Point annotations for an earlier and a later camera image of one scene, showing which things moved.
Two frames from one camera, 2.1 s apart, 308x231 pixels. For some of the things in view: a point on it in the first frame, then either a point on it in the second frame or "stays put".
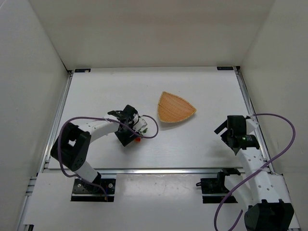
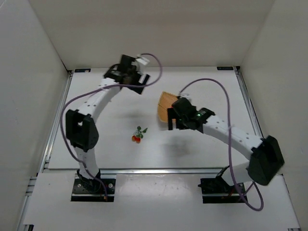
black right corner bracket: x=224 y=68 stays put
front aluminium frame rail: x=147 y=172 stays put
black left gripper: x=127 y=137 to x=140 y=80
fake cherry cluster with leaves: x=138 y=139 stays put
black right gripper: x=226 y=135 to x=174 y=118
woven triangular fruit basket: x=172 y=108 stays put
